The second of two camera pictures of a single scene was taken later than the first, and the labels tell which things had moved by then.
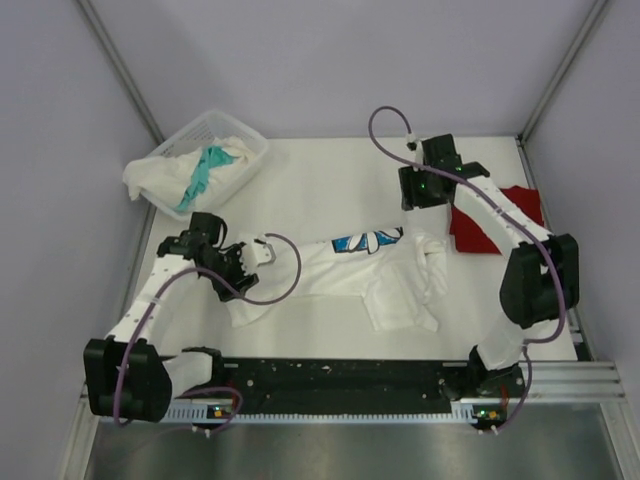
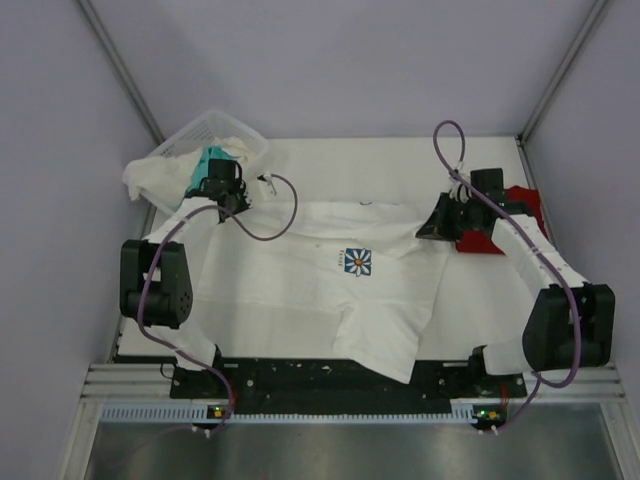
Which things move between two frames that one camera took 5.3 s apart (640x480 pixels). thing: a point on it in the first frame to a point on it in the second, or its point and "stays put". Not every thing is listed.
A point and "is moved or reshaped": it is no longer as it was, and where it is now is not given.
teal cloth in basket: x=212 y=157 stays put
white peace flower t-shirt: x=401 y=272 is moved or reshaped
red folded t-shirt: x=470 y=238 stays put
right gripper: x=411 y=197 to x=437 y=227
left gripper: x=241 y=281 to x=240 y=189
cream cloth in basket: x=166 y=181 stays put
